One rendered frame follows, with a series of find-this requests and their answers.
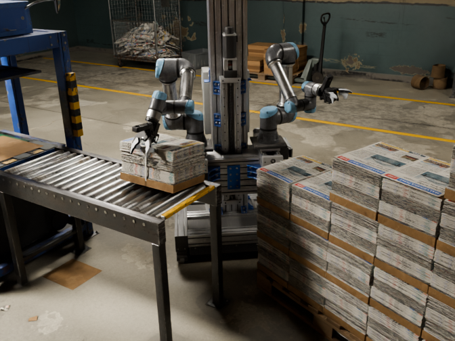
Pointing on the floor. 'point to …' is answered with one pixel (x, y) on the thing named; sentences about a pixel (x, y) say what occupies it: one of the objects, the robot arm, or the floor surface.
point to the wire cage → (146, 38)
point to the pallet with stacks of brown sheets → (256, 53)
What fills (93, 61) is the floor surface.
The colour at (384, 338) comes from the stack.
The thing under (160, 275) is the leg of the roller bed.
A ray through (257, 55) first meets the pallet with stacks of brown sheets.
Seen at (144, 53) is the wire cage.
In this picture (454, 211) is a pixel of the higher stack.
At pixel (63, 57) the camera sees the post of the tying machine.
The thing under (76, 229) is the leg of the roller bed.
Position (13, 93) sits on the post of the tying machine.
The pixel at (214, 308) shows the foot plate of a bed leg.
